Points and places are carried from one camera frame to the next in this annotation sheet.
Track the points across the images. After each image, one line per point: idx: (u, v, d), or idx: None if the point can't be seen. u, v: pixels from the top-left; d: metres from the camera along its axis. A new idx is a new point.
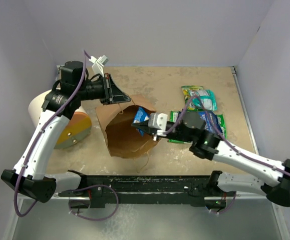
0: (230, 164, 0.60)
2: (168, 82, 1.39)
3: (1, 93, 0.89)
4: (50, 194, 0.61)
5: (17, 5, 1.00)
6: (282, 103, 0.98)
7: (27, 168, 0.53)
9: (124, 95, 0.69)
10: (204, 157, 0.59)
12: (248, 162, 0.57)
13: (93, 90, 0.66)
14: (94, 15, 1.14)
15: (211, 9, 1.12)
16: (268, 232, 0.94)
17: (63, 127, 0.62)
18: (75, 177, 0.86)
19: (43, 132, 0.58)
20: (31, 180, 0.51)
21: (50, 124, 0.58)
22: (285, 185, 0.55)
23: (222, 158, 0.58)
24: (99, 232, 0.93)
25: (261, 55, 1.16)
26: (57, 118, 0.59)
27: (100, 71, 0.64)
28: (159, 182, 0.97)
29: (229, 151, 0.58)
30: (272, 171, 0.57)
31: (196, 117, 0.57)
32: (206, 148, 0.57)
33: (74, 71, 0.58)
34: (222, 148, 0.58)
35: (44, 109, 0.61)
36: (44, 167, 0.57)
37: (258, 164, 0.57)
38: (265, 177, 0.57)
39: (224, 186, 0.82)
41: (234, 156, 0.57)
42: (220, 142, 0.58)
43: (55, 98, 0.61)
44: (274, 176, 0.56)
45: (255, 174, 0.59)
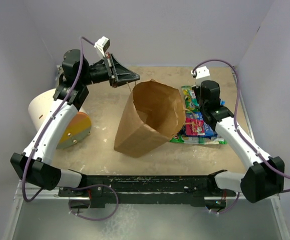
0: (224, 137, 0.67)
2: (168, 82, 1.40)
3: (2, 93, 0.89)
4: (55, 184, 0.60)
5: (17, 5, 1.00)
6: (281, 103, 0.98)
7: (37, 151, 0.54)
9: (131, 72, 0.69)
10: (210, 124, 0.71)
12: (238, 139, 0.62)
13: (97, 73, 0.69)
14: (94, 15, 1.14)
15: (211, 9, 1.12)
16: (268, 231, 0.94)
17: (70, 117, 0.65)
18: (76, 175, 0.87)
19: (54, 119, 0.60)
20: (40, 162, 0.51)
21: (60, 112, 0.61)
22: (255, 169, 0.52)
23: (220, 128, 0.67)
24: (99, 232, 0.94)
25: (261, 56, 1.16)
26: (67, 106, 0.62)
27: (101, 52, 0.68)
28: (159, 181, 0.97)
29: (230, 125, 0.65)
30: (253, 155, 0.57)
31: (216, 85, 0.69)
32: (215, 115, 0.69)
33: (75, 64, 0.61)
34: (226, 121, 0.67)
35: (55, 99, 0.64)
36: (52, 153, 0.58)
37: (245, 144, 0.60)
38: (245, 158, 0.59)
39: (219, 179, 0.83)
41: (231, 130, 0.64)
42: (229, 118, 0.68)
43: (66, 90, 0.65)
44: (251, 159, 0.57)
45: (240, 155, 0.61)
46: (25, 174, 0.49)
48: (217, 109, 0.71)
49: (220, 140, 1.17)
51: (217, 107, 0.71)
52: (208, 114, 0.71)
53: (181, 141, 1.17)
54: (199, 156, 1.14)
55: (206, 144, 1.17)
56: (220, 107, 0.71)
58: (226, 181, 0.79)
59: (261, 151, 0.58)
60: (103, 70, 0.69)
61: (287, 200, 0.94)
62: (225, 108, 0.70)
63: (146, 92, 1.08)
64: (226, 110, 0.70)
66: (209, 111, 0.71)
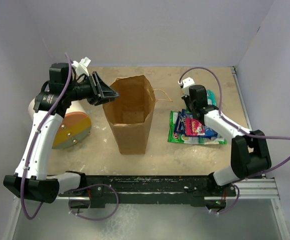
0: (210, 125, 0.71)
2: (168, 82, 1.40)
3: (1, 93, 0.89)
4: (55, 194, 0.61)
5: (18, 5, 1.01)
6: (281, 103, 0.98)
7: (29, 170, 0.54)
9: (113, 91, 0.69)
10: (200, 120, 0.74)
12: (221, 122, 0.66)
13: (81, 88, 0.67)
14: (94, 15, 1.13)
15: (211, 9, 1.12)
16: (268, 231, 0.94)
17: (58, 125, 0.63)
18: (75, 176, 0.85)
19: (40, 132, 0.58)
20: (36, 181, 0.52)
21: (45, 123, 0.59)
22: (238, 141, 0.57)
23: (207, 119, 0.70)
24: (99, 232, 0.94)
25: (261, 56, 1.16)
26: (51, 116, 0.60)
27: (85, 70, 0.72)
28: (159, 182, 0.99)
29: (215, 115, 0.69)
30: (236, 131, 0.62)
31: (200, 85, 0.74)
32: (201, 110, 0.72)
33: (62, 71, 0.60)
34: (212, 112, 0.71)
35: (36, 110, 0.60)
36: (46, 167, 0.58)
37: (228, 125, 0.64)
38: (229, 135, 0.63)
39: (218, 175, 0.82)
41: (217, 118, 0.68)
42: (215, 110, 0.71)
43: (46, 99, 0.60)
44: (234, 134, 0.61)
45: (226, 136, 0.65)
46: (22, 195, 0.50)
48: (205, 106, 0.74)
49: (220, 140, 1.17)
51: (205, 104, 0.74)
52: (197, 111, 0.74)
53: (181, 141, 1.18)
54: (199, 157, 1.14)
55: (205, 144, 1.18)
56: (207, 103, 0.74)
58: (224, 177, 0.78)
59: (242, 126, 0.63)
60: (88, 86, 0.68)
61: (287, 200, 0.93)
62: (213, 106, 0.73)
63: (126, 93, 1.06)
64: (213, 106, 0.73)
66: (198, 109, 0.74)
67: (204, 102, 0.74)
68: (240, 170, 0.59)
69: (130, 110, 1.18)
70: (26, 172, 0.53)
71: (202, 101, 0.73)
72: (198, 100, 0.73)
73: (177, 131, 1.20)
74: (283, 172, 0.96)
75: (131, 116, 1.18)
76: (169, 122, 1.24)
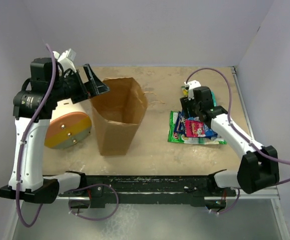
0: (220, 132, 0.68)
2: (168, 82, 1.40)
3: (1, 94, 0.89)
4: (54, 194, 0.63)
5: (18, 5, 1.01)
6: (281, 102, 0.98)
7: (22, 183, 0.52)
9: (104, 85, 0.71)
10: (206, 122, 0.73)
12: (232, 132, 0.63)
13: (70, 86, 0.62)
14: (94, 15, 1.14)
15: (211, 9, 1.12)
16: (268, 231, 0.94)
17: (44, 130, 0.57)
18: (75, 177, 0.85)
19: (25, 143, 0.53)
20: (31, 194, 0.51)
21: (30, 132, 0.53)
22: (249, 157, 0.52)
23: (215, 124, 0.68)
24: (99, 232, 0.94)
25: (261, 55, 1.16)
26: (35, 123, 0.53)
27: (71, 66, 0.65)
28: (159, 182, 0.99)
29: (224, 121, 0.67)
30: (247, 145, 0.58)
31: (205, 87, 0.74)
32: (208, 112, 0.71)
33: (45, 66, 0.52)
34: (221, 117, 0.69)
35: (17, 117, 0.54)
36: (39, 176, 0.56)
37: (238, 136, 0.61)
38: (238, 148, 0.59)
39: (219, 178, 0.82)
41: (226, 125, 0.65)
42: (223, 114, 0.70)
43: (25, 101, 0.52)
44: (245, 149, 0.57)
45: (234, 146, 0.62)
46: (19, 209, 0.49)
48: (212, 108, 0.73)
49: (220, 140, 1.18)
51: (211, 106, 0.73)
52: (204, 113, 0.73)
53: (181, 141, 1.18)
54: (199, 157, 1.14)
55: (206, 144, 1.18)
56: (213, 106, 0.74)
58: (225, 178, 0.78)
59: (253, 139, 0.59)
60: (76, 83, 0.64)
61: (287, 200, 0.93)
62: (220, 108, 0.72)
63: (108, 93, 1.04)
64: (221, 108, 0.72)
66: (204, 110, 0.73)
67: (209, 104, 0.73)
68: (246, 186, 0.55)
69: (109, 111, 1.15)
70: (19, 185, 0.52)
71: (207, 103, 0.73)
72: (203, 102, 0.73)
73: (177, 131, 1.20)
74: (283, 172, 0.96)
75: (110, 118, 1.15)
76: (169, 122, 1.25)
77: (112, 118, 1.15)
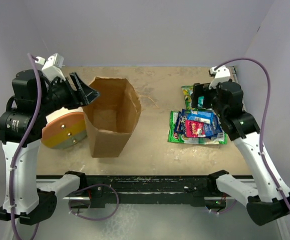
0: (245, 156, 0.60)
2: (168, 82, 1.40)
3: (0, 94, 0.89)
4: (52, 207, 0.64)
5: (18, 5, 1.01)
6: (281, 102, 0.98)
7: (17, 206, 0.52)
9: (94, 91, 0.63)
10: (228, 133, 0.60)
12: (261, 166, 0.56)
13: (58, 96, 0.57)
14: (94, 15, 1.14)
15: (211, 9, 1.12)
16: (268, 231, 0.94)
17: (35, 151, 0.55)
18: (74, 179, 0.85)
19: (16, 169, 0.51)
20: (26, 216, 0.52)
21: (19, 158, 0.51)
22: (274, 208, 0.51)
23: (242, 145, 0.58)
24: (99, 232, 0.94)
25: (261, 55, 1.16)
26: (24, 148, 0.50)
27: (59, 73, 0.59)
28: (159, 182, 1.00)
29: (254, 145, 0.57)
30: (274, 189, 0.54)
31: (237, 86, 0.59)
32: (237, 123, 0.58)
33: (29, 84, 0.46)
34: (251, 138, 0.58)
35: (4, 141, 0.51)
36: (34, 196, 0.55)
37: (267, 174, 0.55)
38: (263, 189, 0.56)
39: (221, 183, 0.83)
41: (254, 152, 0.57)
42: (255, 133, 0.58)
43: (10, 125, 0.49)
44: (271, 195, 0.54)
45: (256, 179, 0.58)
46: None
48: (240, 117, 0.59)
49: (220, 140, 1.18)
51: (239, 114, 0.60)
52: (229, 122, 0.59)
53: (181, 141, 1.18)
54: (199, 156, 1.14)
55: (206, 144, 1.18)
56: (242, 113, 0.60)
58: (226, 187, 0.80)
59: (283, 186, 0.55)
60: (65, 92, 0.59)
61: None
62: (252, 119, 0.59)
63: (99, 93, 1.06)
64: (252, 120, 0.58)
66: (229, 119, 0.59)
67: (237, 110, 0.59)
68: (255, 218, 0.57)
69: (102, 109, 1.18)
70: (14, 209, 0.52)
71: (236, 109, 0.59)
72: (232, 107, 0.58)
73: (177, 131, 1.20)
74: (283, 172, 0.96)
75: (105, 116, 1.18)
76: (169, 122, 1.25)
77: (106, 117, 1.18)
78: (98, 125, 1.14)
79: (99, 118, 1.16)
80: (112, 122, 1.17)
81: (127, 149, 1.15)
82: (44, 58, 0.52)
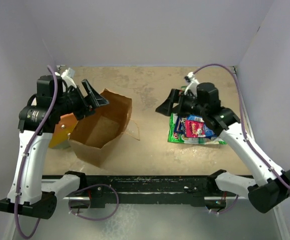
0: (233, 147, 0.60)
2: (168, 82, 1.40)
3: (1, 94, 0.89)
4: (53, 208, 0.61)
5: (17, 5, 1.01)
6: (282, 102, 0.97)
7: (21, 195, 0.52)
9: (103, 99, 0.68)
10: (213, 129, 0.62)
12: (249, 151, 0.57)
13: (72, 101, 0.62)
14: (94, 15, 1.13)
15: (211, 9, 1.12)
16: (268, 231, 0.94)
17: (47, 143, 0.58)
18: (74, 179, 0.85)
19: (28, 155, 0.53)
20: (29, 207, 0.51)
21: (32, 145, 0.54)
22: (271, 188, 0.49)
23: (227, 137, 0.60)
24: (99, 232, 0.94)
25: (261, 55, 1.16)
26: (38, 137, 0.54)
27: (71, 82, 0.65)
28: (159, 182, 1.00)
29: (238, 134, 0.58)
30: (267, 170, 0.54)
31: (210, 85, 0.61)
32: (219, 119, 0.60)
33: (51, 82, 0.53)
34: (234, 128, 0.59)
35: (21, 130, 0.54)
36: (39, 189, 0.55)
37: (256, 157, 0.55)
38: (257, 173, 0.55)
39: (221, 182, 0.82)
41: (240, 140, 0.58)
42: (235, 123, 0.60)
43: (30, 116, 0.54)
44: (265, 176, 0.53)
45: (249, 166, 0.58)
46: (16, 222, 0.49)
48: (220, 112, 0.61)
49: (220, 140, 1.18)
51: (217, 110, 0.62)
52: (211, 119, 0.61)
53: (181, 141, 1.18)
54: (199, 156, 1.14)
55: (206, 144, 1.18)
56: (220, 108, 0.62)
58: (228, 185, 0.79)
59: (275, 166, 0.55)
60: (78, 98, 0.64)
61: (287, 201, 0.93)
62: (229, 112, 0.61)
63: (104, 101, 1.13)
64: (231, 113, 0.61)
66: (211, 116, 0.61)
67: (215, 108, 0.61)
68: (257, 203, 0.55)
69: (108, 118, 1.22)
70: (18, 198, 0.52)
71: (215, 106, 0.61)
72: (211, 106, 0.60)
73: (177, 131, 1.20)
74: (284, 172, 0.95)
75: (107, 125, 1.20)
76: (169, 122, 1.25)
77: (105, 126, 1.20)
78: (95, 132, 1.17)
79: (100, 127, 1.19)
80: (111, 132, 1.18)
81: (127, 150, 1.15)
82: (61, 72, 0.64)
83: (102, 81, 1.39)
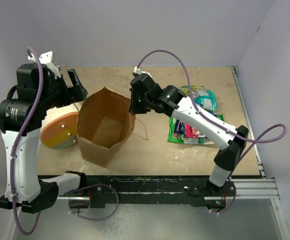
0: (187, 121, 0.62)
2: (169, 82, 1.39)
3: (0, 94, 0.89)
4: (55, 197, 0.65)
5: (17, 5, 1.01)
6: (282, 102, 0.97)
7: (18, 195, 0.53)
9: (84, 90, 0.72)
10: (164, 112, 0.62)
12: (204, 122, 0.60)
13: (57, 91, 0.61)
14: (94, 15, 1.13)
15: (211, 8, 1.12)
16: (268, 231, 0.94)
17: (35, 139, 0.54)
18: (74, 177, 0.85)
19: (16, 157, 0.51)
20: (28, 205, 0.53)
21: (19, 147, 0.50)
22: (233, 148, 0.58)
23: (180, 114, 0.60)
24: (99, 232, 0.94)
25: (261, 55, 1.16)
26: (24, 138, 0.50)
27: (55, 69, 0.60)
28: (159, 182, 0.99)
29: (189, 108, 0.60)
30: (225, 134, 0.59)
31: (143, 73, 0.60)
32: (165, 100, 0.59)
33: (32, 73, 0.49)
34: (184, 103, 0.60)
35: (3, 131, 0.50)
36: (36, 186, 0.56)
37: (212, 125, 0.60)
38: (217, 139, 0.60)
39: (214, 179, 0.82)
41: (193, 114, 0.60)
42: (182, 99, 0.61)
43: (9, 113, 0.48)
44: (226, 139, 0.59)
45: (208, 135, 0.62)
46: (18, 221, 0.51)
48: (165, 93, 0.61)
49: None
51: (159, 93, 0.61)
52: (159, 102, 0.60)
53: (181, 141, 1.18)
54: (199, 156, 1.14)
55: (206, 144, 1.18)
56: (161, 90, 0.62)
58: (217, 177, 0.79)
59: (229, 127, 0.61)
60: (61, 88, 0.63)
61: (287, 201, 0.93)
62: (174, 90, 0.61)
63: (108, 100, 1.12)
64: (174, 89, 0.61)
66: (157, 100, 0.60)
67: (157, 91, 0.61)
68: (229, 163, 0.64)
69: (111, 118, 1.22)
70: (16, 198, 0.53)
71: (156, 90, 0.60)
72: (151, 92, 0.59)
73: (177, 131, 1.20)
74: (284, 172, 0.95)
75: (111, 125, 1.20)
76: (169, 122, 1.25)
77: (108, 126, 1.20)
78: (99, 132, 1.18)
79: (103, 127, 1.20)
80: (115, 133, 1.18)
81: (128, 150, 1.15)
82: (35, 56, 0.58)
83: (102, 81, 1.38)
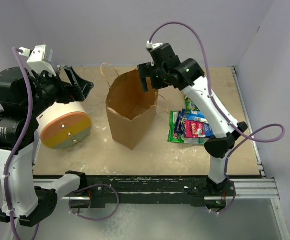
0: (195, 101, 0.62)
2: None
3: None
4: (53, 204, 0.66)
5: (16, 4, 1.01)
6: (281, 102, 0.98)
7: (15, 210, 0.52)
9: (88, 83, 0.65)
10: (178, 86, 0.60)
12: (212, 107, 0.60)
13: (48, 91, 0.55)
14: (94, 14, 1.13)
15: (211, 9, 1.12)
16: (268, 231, 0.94)
17: (29, 153, 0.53)
18: (74, 179, 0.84)
19: (9, 175, 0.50)
20: (26, 219, 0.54)
21: (11, 165, 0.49)
22: (228, 141, 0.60)
23: (192, 93, 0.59)
24: (99, 232, 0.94)
25: (261, 55, 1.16)
26: (16, 156, 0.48)
27: (49, 69, 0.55)
28: (159, 182, 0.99)
29: (203, 90, 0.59)
30: (225, 125, 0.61)
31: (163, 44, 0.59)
32: (183, 72, 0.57)
33: (12, 87, 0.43)
34: (199, 83, 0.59)
35: None
36: (32, 199, 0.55)
37: (218, 113, 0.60)
38: (217, 127, 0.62)
39: (212, 174, 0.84)
41: (204, 97, 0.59)
42: (200, 77, 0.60)
43: None
44: (225, 130, 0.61)
45: (210, 121, 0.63)
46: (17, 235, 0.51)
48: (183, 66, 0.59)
49: None
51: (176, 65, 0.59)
52: (175, 73, 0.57)
53: (181, 141, 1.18)
54: (199, 156, 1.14)
55: None
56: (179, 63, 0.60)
58: (215, 172, 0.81)
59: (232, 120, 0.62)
60: (54, 86, 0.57)
61: (287, 200, 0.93)
62: (193, 64, 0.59)
63: (135, 86, 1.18)
64: (193, 63, 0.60)
66: (173, 72, 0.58)
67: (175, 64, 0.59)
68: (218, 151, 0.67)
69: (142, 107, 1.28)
70: (13, 212, 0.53)
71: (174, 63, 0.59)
72: None
73: (177, 131, 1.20)
74: (284, 172, 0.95)
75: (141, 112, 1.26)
76: (169, 122, 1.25)
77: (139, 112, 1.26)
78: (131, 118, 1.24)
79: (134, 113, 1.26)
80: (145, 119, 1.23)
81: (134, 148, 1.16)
82: (28, 50, 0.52)
83: (102, 81, 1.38)
